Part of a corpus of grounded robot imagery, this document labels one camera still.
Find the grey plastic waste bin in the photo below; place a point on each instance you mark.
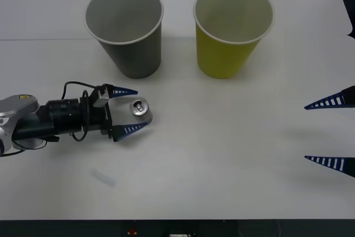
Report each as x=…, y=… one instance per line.
x=133, y=54

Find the red round button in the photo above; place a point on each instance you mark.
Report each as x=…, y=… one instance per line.
x=132, y=231

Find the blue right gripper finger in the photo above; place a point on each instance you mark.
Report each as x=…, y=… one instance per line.
x=344, y=99
x=346, y=165

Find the yellow-green plastic waste bin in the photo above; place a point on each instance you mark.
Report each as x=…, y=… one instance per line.
x=222, y=56

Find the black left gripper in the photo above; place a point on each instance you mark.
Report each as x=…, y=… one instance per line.
x=95, y=117

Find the silver drink can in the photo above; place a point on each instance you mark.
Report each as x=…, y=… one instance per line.
x=140, y=108

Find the silver and black left arm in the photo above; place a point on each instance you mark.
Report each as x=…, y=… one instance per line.
x=58, y=115

